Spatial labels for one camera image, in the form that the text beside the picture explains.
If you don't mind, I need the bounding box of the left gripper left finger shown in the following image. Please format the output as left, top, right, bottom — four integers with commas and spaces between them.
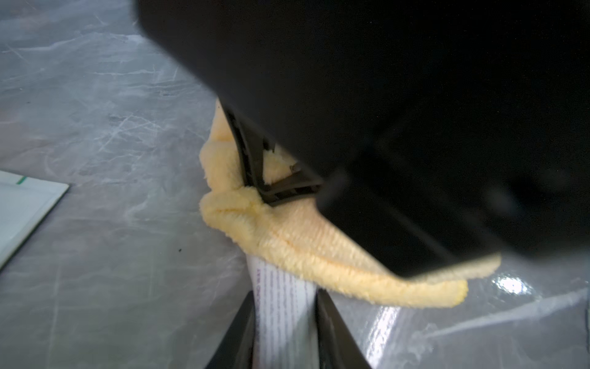
205, 292, 256, 369

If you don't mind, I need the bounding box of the yellow microfibre cloth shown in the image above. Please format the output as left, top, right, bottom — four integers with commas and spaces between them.
199, 103, 502, 308

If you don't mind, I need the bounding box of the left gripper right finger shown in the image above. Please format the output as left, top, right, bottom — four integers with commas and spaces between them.
315, 289, 371, 369

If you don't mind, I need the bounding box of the dark blue cap tube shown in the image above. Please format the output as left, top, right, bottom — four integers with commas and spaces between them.
247, 256, 320, 368

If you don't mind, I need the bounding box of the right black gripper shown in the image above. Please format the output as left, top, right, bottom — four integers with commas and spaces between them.
135, 1, 589, 278

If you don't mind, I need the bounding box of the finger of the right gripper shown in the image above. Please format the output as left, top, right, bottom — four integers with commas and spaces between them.
221, 104, 323, 207

